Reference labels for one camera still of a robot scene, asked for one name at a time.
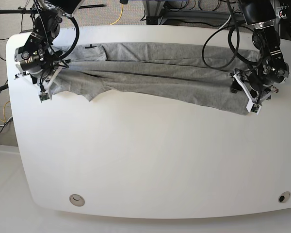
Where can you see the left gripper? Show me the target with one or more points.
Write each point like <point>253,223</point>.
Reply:
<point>252,86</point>

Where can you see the grey aluminium frame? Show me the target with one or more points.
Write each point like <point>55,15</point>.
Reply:
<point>157,14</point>

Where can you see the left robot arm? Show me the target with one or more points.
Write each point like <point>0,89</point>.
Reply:
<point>271,67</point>

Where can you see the right table grommet hole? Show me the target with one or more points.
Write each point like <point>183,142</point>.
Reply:
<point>284,197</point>

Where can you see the left table grommet hole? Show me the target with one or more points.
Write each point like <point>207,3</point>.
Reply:
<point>77,200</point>

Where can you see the black tripod stand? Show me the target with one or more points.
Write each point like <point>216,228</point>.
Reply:
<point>4,11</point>

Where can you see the table grommet hole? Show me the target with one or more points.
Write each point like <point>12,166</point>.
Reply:
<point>284,197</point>
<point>77,200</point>

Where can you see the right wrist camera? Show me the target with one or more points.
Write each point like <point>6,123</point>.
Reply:
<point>44,95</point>

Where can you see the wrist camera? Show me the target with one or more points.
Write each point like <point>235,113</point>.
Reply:
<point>253,107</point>
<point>44,95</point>

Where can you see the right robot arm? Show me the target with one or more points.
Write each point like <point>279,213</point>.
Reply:
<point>37,57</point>

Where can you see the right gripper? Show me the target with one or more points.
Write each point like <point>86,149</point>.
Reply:
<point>45,79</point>

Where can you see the grey T-shirt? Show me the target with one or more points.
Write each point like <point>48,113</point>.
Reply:
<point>174,71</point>

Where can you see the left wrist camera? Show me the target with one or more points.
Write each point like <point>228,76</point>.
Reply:
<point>253,107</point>

